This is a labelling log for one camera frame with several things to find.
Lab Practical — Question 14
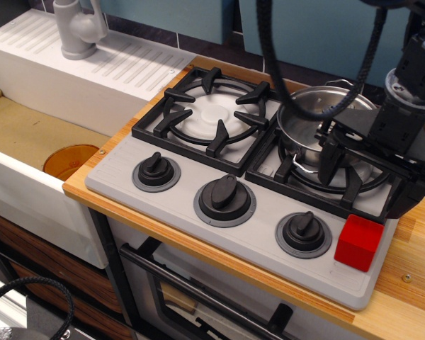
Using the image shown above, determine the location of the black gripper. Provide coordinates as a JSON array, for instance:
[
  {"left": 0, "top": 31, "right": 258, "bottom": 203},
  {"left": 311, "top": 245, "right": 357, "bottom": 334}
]
[{"left": 316, "top": 108, "right": 425, "bottom": 220}]

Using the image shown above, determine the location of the red cube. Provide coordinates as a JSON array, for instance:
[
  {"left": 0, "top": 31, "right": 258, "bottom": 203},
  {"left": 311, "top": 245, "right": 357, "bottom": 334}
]
[{"left": 334, "top": 215, "right": 384, "bottom": 272}]

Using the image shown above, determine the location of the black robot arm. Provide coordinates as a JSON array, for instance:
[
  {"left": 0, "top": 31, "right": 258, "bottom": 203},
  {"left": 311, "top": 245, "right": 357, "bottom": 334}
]
[{"left": 316, "top": 1, "right": 425, "bottom": 219}]

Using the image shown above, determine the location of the stainless steel pan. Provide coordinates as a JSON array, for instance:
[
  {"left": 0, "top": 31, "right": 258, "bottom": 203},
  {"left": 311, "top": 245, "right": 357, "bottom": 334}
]
[{"left": 276, "top": 79, "right": 378, "bottom": 174}]

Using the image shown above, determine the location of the black right stove knob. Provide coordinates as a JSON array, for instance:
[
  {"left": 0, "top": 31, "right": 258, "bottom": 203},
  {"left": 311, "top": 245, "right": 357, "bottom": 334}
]
[{"left": 276, "top": 211, "right": 332, "bottom": 259}]

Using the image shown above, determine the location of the black stove knob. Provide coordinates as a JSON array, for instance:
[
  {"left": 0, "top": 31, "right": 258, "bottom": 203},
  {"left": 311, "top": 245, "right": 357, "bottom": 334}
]
[
  {"left": 131, "top": 152, "right": 181, "bottom": 193},
  {"left": 193, "top": 174, "right": 256, "bottom": 228},
  {"left": 276, "top": 211, "right": 332, "bottom": 259}
]

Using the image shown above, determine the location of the grey toy stove top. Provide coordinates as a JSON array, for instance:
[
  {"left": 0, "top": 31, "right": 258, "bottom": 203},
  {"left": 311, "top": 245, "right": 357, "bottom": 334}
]
[{"left": 85, "top": 130, "right": 397, "bottom": 310}]

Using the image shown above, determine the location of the black middle stove knob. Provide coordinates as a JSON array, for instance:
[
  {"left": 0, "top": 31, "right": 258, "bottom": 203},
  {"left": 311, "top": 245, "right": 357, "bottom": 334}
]
[{"left": 193, "top": 174, "right": 256, "bottom": 228}]

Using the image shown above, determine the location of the black left stove knob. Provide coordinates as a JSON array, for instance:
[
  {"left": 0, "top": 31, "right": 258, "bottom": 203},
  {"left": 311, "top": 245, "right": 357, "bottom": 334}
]
[{"left": 131, "top": 152, "right": 181, "bottom": 193}]

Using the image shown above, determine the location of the black right burner grate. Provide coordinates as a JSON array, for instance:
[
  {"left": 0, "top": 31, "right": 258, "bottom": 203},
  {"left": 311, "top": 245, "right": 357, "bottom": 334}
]
[{"left": 245, "top": 123, "right": 401, "bottom": 223}]

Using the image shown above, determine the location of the black burner grate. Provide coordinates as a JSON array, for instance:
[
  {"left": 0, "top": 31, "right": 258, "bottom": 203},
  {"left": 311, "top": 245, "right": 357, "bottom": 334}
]
[
  {"left": 132, "top": 67, "right": 281, "bottom": 176},
  {"left": 245, "top": 123, "right": 401, "bottom": 223}
]

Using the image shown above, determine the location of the black left burner grate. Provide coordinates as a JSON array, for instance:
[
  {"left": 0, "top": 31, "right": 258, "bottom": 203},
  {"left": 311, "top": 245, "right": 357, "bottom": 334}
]
[{"left": 132, "top": 67, "right": 281, "bottom": 176}]

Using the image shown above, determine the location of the orange plastic plate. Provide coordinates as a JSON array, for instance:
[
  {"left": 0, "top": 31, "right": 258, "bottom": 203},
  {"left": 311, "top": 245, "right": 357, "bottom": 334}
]
[{"left": 42, "top": 144, "right": 99, "bottom": 181}]

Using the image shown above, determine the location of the grey toy faucet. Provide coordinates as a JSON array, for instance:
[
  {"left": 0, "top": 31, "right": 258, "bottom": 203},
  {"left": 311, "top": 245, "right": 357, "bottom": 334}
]
[{"left": 53, "top": 0, "right": 108, "bottom": 60}]

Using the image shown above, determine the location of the white sink unit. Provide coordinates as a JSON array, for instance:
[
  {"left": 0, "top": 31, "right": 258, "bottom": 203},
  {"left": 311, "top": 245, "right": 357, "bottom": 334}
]
[{"left": 0, "top": 10, "right": 194, "bottom": 269}]

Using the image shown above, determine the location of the wooden drawer front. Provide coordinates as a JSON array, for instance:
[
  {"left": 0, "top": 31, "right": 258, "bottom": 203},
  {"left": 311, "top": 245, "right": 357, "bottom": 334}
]
[{"left": 0, "top": 216, "right": 135, "bottom": 339}]

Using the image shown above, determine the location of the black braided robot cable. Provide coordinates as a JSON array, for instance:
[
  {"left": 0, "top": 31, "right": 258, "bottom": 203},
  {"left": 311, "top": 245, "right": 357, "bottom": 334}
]
[{"left": 255, "top": 0, "right": 388, "bottom": 120}]

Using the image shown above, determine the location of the oven door with handle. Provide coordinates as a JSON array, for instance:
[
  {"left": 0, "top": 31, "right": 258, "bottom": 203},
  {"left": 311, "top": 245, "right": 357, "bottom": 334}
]
[{"left": 119, "top": 236, "right": 376, "bottom": 340}]

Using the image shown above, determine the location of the black braided foreground cable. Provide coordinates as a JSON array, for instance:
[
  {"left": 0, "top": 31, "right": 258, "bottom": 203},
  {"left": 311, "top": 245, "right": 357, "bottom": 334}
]
[{"left": 0, "top": 276, "right": 74, "bottom": 340}]

